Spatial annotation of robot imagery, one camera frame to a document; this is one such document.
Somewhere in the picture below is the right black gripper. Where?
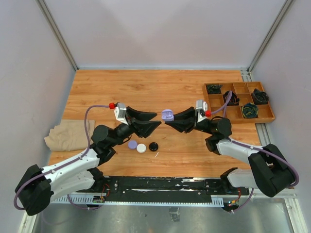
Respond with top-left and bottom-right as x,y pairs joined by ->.
165,107 -> 213,134

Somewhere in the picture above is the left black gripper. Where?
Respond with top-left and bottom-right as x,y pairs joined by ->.
109,106 -> 162,147

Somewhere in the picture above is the purple charging case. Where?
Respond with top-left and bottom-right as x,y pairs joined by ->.
128,140 -> 138,150
161,109 -> 174,122

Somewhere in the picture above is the white earbud charging case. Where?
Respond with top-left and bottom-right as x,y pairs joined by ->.
136,143 -> 147,153

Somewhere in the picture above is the black earbud charging case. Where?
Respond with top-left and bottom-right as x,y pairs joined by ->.
148,142 -> 159,151

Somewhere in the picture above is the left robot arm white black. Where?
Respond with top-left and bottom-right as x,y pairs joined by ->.
13,102 -> 161,216

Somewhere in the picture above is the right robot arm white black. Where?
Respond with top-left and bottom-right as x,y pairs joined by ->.
166,107 -> 299,197

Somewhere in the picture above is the rolled dark tie top left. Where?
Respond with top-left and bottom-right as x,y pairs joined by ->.
206,84 -> 222,95

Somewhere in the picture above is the rolled dark tie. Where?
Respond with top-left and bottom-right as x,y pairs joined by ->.
251,88 -> 269,105
206,84 -> 222,95

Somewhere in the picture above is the rolled black tie centre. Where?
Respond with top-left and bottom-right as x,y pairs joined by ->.
223,91 -> 240,106

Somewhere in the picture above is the rolled blue yellow tie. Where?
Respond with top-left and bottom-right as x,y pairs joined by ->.
241,102 -> 259,119

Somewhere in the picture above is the wooden compartment tray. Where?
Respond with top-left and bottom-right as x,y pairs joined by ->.
203,82 -> 276,124

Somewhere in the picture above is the beige folded cloth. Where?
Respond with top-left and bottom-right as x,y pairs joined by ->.
44,119 -> 88,151

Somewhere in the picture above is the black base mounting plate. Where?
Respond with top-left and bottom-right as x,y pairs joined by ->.
78,176 -> 249,197

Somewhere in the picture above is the rolled dark tie right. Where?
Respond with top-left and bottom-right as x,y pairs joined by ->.
251,88 -> 269,105

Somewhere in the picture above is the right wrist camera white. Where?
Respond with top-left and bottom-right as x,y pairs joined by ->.
195,100 -> 208,123

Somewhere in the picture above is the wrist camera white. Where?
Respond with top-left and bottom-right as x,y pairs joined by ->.
195,100 -> 208,123
114,102 -> 127,124

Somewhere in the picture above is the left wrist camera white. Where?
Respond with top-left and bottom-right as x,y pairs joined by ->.
114,102 -> 127,124

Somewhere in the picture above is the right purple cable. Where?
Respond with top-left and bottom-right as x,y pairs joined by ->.
205,91 -> 300,187

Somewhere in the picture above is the white slotted cable duct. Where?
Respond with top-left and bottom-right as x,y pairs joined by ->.
53,192 -> 224,207

